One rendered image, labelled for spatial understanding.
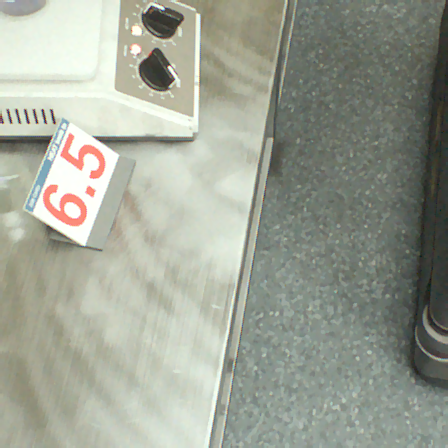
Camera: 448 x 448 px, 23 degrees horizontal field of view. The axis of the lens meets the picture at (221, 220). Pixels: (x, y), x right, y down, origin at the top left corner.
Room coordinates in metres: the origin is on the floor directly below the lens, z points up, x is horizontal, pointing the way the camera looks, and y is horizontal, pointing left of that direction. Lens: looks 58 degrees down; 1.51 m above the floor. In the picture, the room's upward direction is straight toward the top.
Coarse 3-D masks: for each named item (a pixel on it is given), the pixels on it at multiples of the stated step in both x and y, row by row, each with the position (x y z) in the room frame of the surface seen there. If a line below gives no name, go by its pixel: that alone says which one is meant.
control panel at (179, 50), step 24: (144, 0) 0.66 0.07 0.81; (168, 0) 0.67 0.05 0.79; (120, 24) 0.62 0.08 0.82; (192, 24) 0.65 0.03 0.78; (120, 48) 0.60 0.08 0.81; (144, 48) 0.61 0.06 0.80; (168, 48) 0.62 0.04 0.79; (192, 48) 0.63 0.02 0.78; (120, 72) 0.57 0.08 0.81; (192, 72) 0.60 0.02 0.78; (144, 96) 0.56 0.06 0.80; (168, 96) 0.57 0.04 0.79; (192, 96) 0.57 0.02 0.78
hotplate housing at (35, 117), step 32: (0, 96) 0.55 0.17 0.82; (32, 96) 0.55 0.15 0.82; (64, 96) 0.55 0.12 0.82; (96, 96) 0.55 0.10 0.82; (128, 96) 0.55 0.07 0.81; (0, 128) 0.55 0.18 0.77; (32, 128) 0.55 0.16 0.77; (96, 128) 0.55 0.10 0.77; (128, 128) 0.55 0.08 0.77; (160, 128) 0.55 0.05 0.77; (192, 128) 0.55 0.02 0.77
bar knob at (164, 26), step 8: (152, 8) 0.64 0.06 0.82; (160, 8) 0.64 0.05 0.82; (168, 8) 0.64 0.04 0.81; (144, 16) 0.64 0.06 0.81; (152, 16) 0.64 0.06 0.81; (160, 16) 0.64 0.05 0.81; (168, 16) 0.63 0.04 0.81; (176, 16) 0.64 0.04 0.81; (144, 24) 0.63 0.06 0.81; (152, 24) 0.63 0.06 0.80; (160, 24) 0.64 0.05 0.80; (168, 24) 0.63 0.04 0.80; (176, 24) 0.63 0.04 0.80; (152, 32) 0.62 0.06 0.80; (160, 32) 0.63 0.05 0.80; (168, 32) 0.63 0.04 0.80
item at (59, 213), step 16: (64, 144) 0.52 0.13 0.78; (80, 144) 0.53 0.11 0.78; (96, 144) 0.53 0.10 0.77; (64, 160) 0.51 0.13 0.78; (80, 160) 0.52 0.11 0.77; (96, 160) 0.52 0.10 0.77; (48, 176) 0.49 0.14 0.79; (64, 176) 0.50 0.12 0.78; (80, 176) 0.50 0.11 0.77; (96, 176) 0.51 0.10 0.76; (48, 192) 0.48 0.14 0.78; (64, 192) 0.48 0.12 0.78; (80, 192) 0.49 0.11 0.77; (96, 192) 0.49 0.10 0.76; (48, 208) 0.47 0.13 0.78; (64, 208) 0.47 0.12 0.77; (80, 208) 0.48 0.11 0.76; (64, 224) 0.46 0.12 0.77; (80, 224) 0.46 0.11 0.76
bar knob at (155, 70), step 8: (152, 56) 0.59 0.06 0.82; (160, 56) 0.59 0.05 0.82; (144, 64) 0.59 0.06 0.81; (152, 64) 0.59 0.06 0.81; (160, 64) 0.58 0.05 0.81; (168, 64) 0.58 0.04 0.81; (144, 72) 0.58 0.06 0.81; (152, 72) 0.58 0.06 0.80; (160, 72) 0.58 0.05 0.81; (168, 72) 0.57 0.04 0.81; (144, 80) 0.57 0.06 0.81; (152, 80) 0.57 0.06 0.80; (160, 80) 0.57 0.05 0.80; (168, 80) 0.57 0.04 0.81; (176, 80) 0.57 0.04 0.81; (152, 88) 0.57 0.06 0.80; (160, 88) 0.57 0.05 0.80; (168, 88) 0.57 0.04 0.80
